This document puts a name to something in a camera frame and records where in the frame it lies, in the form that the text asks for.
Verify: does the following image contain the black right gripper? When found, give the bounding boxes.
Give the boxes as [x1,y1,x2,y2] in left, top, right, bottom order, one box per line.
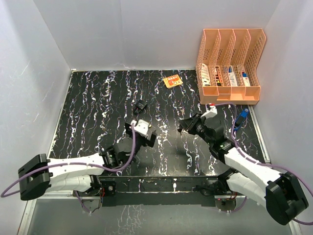
[180,112,213,146]

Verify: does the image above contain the black padlock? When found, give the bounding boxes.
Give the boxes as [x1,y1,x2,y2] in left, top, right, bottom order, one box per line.
[134,99,147,115]

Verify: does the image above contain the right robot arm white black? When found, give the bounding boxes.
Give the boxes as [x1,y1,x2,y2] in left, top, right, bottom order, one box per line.
[178,114,309,225]

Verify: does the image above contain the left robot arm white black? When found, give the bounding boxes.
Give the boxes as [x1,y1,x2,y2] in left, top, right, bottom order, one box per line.
[18,119,157,201]

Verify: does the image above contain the blue stapler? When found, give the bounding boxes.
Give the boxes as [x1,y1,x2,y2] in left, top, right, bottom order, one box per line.
[234,108,249,131]

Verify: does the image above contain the white box in organizer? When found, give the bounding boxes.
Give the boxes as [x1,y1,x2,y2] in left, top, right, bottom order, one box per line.
[201,63,211,87]

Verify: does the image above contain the orange card pack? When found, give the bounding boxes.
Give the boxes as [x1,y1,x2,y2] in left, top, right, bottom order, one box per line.
[163,74,183,89]

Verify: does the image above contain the red black marker items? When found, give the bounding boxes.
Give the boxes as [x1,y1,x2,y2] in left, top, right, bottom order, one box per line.
[214,66,223,86]

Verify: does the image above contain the white blue tube box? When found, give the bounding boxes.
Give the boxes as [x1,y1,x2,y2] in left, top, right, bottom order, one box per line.
[228,65,238,87]

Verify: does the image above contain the orange plastic file organizer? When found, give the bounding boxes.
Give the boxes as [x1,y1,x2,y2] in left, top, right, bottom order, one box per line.
[196,28,266,105]

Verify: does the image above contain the blue red white box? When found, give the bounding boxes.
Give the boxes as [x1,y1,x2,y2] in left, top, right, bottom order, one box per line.
[242,72,251,87]

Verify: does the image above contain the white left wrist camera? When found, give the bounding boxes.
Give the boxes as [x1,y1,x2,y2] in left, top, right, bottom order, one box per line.
[131,119,150,137]

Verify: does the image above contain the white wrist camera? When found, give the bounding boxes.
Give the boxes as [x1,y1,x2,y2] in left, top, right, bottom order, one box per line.
[204,103,217,118]
[131,119,150,137]

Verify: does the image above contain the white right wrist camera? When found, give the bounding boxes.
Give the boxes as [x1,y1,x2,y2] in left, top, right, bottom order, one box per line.
[204,103,217,118]

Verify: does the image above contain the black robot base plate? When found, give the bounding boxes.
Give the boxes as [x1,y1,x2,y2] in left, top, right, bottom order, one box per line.
[73,176,243,208]

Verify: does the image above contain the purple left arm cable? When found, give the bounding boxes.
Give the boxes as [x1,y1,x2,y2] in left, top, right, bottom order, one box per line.
[0,123,137,198]

